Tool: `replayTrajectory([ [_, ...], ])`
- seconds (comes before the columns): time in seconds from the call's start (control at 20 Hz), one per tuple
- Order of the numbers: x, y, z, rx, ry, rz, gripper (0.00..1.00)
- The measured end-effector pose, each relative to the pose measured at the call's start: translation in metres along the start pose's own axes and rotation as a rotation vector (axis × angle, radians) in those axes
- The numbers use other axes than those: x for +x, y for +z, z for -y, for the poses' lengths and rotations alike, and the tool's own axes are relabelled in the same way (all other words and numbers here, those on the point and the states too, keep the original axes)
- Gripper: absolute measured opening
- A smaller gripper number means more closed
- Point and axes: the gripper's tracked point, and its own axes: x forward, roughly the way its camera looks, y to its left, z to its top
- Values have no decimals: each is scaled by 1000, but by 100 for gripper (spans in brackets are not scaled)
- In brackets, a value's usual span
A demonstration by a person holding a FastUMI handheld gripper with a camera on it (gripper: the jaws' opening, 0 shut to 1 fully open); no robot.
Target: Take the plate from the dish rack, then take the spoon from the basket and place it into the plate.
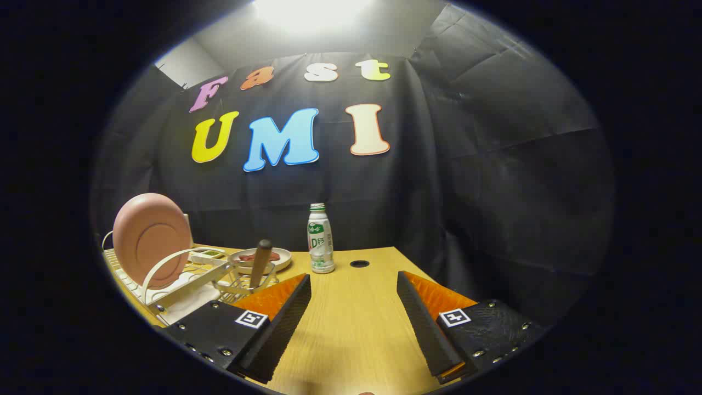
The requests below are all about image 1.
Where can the beige round plate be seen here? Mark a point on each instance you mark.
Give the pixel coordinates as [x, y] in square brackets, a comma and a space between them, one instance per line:
[283, 261]

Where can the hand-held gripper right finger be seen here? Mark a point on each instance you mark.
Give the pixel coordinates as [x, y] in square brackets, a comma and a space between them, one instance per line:
[425, 323]

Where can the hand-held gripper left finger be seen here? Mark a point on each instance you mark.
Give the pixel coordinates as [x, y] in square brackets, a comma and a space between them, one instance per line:
[285, 312]

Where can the pink plate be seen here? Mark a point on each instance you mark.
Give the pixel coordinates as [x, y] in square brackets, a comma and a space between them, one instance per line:
[142, 230]

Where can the white green drink bottle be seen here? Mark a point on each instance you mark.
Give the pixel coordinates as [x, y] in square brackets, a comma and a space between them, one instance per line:
[321, 247]

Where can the white divided bean dish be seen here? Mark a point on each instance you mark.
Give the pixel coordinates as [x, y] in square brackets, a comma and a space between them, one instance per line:
[211, 253]

